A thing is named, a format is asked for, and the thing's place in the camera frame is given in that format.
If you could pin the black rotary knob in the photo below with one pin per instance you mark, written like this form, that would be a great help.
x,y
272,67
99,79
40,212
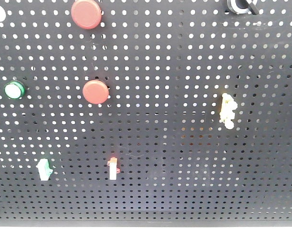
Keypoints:
x,y
243,6

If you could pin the black perforated pegboard panel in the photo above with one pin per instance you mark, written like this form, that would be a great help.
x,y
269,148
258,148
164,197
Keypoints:
x,y
166,64

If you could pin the lower red mushroom button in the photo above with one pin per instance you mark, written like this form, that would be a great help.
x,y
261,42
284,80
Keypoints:
x,y
95,92

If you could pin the red mushroom button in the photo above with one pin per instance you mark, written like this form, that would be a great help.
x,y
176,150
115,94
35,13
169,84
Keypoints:
x,y
86,14
95,92

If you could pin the upper red mushroom button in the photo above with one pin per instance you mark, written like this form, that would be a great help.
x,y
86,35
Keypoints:
x,y
86,14

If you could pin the green round push button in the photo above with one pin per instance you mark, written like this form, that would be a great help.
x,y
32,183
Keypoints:
x,y
14,89

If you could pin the white red rocker switch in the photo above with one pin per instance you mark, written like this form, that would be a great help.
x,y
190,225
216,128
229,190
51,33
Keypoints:
x,y
113,169

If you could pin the yellow toggle switch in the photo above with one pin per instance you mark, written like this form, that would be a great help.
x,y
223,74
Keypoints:
x,y
227,114

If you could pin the white green rocker switch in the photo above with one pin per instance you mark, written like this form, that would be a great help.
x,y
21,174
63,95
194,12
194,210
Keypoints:
x,y
44,169

